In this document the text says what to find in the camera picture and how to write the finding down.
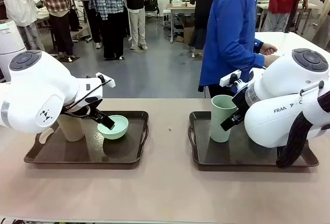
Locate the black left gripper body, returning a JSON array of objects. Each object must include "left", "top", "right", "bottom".
[{"left": 64, "top": 96, "right": 104, "bottom": 118}]

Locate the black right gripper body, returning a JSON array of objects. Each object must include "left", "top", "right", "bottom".
[{"left": 231, "top": 90, "right": 250, "bottom": 119}]

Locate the pale green tall cup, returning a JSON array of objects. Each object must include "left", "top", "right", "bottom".
[{"left": 210, "top": 94, "right": 238, "bottom": 143}]

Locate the mint green bowl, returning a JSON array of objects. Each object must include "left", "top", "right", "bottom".
[{"left": 97, "top": 115, "right": 129, "bottom": 140}]

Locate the beige tall cup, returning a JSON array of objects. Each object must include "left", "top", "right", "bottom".
[{"left": 57, "top": 114, "right": 86, "bottom": 142}]

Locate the person's right forearm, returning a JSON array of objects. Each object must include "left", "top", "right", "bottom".
[{"left": 226, "top": 51, "right": 266, "bottom": 68}]

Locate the person's left forearm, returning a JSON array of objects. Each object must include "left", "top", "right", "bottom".
[{"left": 254, "top": 38, "right": 264, "bottom": 54}]

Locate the person's right hand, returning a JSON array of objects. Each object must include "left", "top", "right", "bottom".
[{"left": 263, "top": 55, "right": 281, "bottom": 67}]

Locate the person's left hand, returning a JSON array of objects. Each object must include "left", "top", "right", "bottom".
[{"left": 259, "top": 43, "right": 278, "bottom": 56}]

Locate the person in blue shirt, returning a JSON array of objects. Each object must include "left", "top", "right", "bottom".
[{"left": 198, "top": 0, "right": 266, "bottom": 98}]

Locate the person in dark trousers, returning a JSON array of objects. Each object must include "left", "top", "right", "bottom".
[{"left": 74, "top": 0, "right": 104, "bottom": 49}]

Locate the white rounded table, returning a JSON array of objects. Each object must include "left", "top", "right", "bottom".
[{"left": 254, "top": 30, "right": 330, "bottom": 62}]

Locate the cardboard box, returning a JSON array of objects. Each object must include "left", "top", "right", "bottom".
[{"left": 175, "top": 25, "right": 196, "bottom": 45}]

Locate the person in beige trousers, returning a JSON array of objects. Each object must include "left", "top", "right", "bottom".
[{"left": 122, "top": 0, "right": 155, "bottom": 51}]

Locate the white air purifier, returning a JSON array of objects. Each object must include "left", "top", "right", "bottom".
[{"left": 0, "top": 19, "right": 28, "bottom": 83}]

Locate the person in black dress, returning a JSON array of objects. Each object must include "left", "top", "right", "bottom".
[{"left": 188, "top": 0, "right": 230, "bottom": 56}]

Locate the black tripod pole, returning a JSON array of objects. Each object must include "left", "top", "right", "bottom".
[{"left": 283, "top": 0, "right": 310, "bottom": 34}]

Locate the background work table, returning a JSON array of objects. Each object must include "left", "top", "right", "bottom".
[{"left": 164, "top": 2, "right": 196, "bottom": 42}]

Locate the black office chair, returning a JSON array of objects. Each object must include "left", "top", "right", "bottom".
[{"left": 144, "top": 0, "right": 160, "bottom": 19}]

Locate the person in white coat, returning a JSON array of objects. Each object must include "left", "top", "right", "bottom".
[{"left": 0, "top": 0, "right": 46, "bottom": 52}]

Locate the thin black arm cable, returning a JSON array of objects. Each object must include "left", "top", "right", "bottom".
[{"left": 63, "top": 76, "right": 113, "bottom": 114}]

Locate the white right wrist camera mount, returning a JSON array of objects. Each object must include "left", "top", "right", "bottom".
[{"left": 219, "top": 70, "right": 250, "bottom": 91}]

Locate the dark brown handled tray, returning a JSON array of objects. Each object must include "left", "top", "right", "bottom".
[
  {"left": 188, "top": 110, "right": 320, "bottom": 171},
  {"left": 23, "top": 110, "right": 150, "bottom": 170}
]

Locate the thick black cable sleeve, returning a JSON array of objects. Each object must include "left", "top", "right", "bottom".
[{"left": 275, "top": 81, "right": 330, "bottom": 168}]

